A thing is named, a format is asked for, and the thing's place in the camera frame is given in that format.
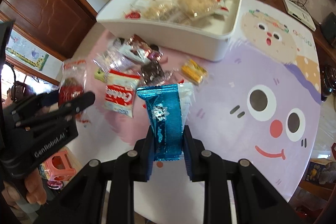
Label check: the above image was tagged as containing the brown wooden door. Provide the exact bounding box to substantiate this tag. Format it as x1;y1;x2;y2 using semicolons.
0;0;97;62

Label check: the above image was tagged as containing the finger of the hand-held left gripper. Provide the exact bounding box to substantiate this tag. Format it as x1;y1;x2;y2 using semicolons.
5;92;60;115
10;91;96;132

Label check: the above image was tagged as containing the children's wall poster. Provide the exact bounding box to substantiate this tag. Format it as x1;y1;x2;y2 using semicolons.
5;30;50;72

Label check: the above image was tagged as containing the yellow candy packet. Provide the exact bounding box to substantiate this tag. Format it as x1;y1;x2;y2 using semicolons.
182;59;208;86

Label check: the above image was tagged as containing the white plastic storage bin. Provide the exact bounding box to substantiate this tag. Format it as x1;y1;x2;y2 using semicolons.
96;0;245;62

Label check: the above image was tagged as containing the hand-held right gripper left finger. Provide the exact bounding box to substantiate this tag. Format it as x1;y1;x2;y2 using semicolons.
33;124;158;224

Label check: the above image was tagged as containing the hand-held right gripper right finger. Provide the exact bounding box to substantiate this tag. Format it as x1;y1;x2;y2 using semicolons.
182;125;305;224

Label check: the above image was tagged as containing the clear bag with dark print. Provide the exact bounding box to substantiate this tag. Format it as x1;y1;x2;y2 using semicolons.
163;4;195;24

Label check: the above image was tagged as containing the red white cookie packet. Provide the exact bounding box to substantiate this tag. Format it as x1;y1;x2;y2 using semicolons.
104;69;141;118

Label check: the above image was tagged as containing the blue foil snack packet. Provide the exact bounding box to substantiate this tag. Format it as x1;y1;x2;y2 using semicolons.
136;82;195;162

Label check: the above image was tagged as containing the dark brown ceramic jar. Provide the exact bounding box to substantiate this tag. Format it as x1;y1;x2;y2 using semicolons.
322;64;336;102

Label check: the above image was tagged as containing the dark brown floral snack packet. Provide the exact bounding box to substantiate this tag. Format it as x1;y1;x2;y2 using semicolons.
123;34;154;60

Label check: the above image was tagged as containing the clear purple print snack bag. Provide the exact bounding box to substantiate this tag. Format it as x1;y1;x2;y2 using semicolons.
93;39;132;75

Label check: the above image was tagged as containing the small red candy packet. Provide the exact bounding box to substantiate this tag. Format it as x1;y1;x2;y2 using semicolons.
62;58;88;114
125;10;142;20

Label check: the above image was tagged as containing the dark air fryer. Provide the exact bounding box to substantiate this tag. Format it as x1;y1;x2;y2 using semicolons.
321;12;336;46

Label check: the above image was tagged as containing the person's left hand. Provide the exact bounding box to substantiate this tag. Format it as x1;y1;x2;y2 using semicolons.
0;170;48;207

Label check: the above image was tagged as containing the blue cardboard box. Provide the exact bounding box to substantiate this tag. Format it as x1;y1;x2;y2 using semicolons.
306;158;336;184

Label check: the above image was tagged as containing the dark chocolate square packet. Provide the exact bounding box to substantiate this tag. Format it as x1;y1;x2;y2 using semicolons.
140;60;166;84

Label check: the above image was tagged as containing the small green snack packet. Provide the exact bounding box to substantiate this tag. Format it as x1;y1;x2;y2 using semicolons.
94;68;108;81

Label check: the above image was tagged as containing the white set-top box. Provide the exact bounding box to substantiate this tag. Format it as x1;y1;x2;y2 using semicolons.
283;0;316;31

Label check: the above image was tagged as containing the pink plastic stool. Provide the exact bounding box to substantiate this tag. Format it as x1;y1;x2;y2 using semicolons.
39;149;76;182

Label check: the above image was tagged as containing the clear rice cracker packet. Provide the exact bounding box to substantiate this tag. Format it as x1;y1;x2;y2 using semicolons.
178;0;230;18

